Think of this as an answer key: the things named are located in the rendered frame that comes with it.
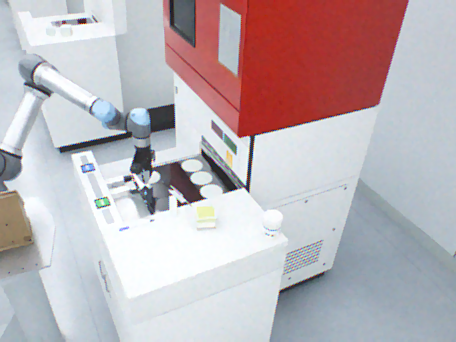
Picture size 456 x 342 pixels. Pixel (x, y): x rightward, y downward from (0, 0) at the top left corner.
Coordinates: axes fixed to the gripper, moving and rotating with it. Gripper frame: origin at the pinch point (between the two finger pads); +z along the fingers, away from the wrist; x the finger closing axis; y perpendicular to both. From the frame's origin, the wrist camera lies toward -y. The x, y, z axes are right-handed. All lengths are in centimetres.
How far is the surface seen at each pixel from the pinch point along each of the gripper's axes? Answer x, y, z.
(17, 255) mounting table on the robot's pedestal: 39, -44, 10
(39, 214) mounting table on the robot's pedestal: 42.3, -19.9, 9.6
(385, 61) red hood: -97, 40, -52
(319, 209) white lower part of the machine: -83, 29, 25
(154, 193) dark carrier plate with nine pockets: -5.9, -3.9, 1.7
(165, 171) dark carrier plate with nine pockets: -6.1, 12.8, 1.7
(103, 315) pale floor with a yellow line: 27, -12, 92
